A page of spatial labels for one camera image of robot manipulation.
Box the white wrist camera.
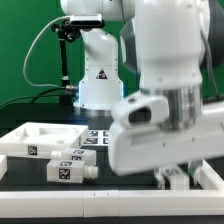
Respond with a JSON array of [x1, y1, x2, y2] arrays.
[[112, 91, 169, 128]]

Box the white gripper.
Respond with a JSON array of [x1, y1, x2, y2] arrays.
[[108, 101, 224, 190]]

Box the fiducial marker sheet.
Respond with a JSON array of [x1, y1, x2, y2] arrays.
[[84, 130, 109, 146]]

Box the white square table top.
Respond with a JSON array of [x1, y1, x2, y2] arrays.
[[0, 122, 88, 159]]

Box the white U-shaped obstacle fence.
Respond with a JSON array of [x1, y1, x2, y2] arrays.
[[0, 163, 224, 218]]

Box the grey camera cable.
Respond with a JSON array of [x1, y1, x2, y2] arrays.
[[22, 15, 72, 89]]

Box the black cables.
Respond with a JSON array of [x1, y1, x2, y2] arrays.
[[0, 85, 80, 110]]

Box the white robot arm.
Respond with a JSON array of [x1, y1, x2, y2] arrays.
[[60, 0, 224, 185]]

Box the black camera on stand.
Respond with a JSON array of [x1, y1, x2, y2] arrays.
[[51, 14, 105, 105]]

